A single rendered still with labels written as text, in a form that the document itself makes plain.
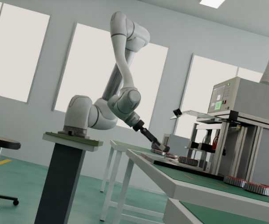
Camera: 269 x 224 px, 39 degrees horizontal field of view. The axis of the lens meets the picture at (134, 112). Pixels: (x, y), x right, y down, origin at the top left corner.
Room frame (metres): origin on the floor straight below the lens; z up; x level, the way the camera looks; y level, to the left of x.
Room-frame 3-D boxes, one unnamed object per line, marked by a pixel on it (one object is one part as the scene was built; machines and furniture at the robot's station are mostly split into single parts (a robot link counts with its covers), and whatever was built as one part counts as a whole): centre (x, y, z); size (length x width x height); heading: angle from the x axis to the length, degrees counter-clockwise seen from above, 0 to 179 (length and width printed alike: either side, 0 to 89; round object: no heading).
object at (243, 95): (2.31, -0.68, 1.22); 0.44 x 0.39 x 0.20; 4
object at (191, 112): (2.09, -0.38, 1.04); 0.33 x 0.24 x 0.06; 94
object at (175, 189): (2.31, -0.60, 0.72); 2.20 x 1.01 x 0.05; 4
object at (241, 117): (2.32, -0.67, 1.09); 0.68 x 0.44 x 0.05; 4
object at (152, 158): (2.30, -0.37, 0.76); 0.64 x 0.47 x 0.02; 4
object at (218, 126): (2.30, -0.45, 1.03); 0.62 x 0.01 x 0.03; 4
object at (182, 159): (2.17, -0.36, 0.80); 0.11 x 0.11 x 0.04
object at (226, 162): (2.31, -0.61, 0.92); 0.66 x 0.01 x 0.30; 4
